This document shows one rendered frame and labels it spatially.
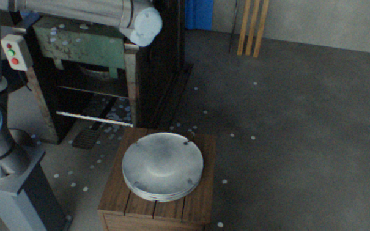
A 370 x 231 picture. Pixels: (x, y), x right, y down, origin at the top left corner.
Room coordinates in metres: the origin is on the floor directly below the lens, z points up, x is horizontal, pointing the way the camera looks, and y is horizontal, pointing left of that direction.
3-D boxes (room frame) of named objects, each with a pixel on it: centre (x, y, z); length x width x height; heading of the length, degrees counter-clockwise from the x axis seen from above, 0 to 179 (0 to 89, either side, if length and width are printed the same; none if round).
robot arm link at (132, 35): (0.97, 0.18, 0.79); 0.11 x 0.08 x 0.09; 41
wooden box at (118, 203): (0.75, 0.09, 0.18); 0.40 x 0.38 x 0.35; 175
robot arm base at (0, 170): (0.66, 0.59, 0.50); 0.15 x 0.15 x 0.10
